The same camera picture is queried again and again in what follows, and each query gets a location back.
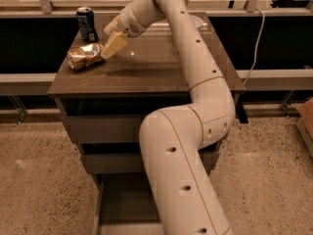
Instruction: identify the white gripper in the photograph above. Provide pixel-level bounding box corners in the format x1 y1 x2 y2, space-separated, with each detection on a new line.
101 5 147 60

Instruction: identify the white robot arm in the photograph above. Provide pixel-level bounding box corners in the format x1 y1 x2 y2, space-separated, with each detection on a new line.
101 0 235 235

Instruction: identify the blue soda can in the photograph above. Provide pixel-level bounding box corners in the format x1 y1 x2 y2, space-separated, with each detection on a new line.
76 7 99 43

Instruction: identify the grey top drawer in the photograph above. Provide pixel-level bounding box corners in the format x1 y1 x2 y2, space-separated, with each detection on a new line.
62 112 237 145

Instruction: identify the grey middle drawer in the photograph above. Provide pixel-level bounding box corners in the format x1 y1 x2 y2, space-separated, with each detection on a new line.
80 144 220 175

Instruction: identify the grey open bottom drawer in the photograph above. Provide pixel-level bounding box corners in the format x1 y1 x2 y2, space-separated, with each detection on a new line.
92 172 164 235

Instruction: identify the white ceramic bowl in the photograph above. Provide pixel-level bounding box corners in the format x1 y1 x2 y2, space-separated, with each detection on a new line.
191 16 203 28

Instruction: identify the cardboard box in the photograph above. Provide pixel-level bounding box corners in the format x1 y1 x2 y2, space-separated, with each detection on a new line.
296 98 313 158

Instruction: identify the white power cable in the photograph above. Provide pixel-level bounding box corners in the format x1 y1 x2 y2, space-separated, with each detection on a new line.
242 7 266 86

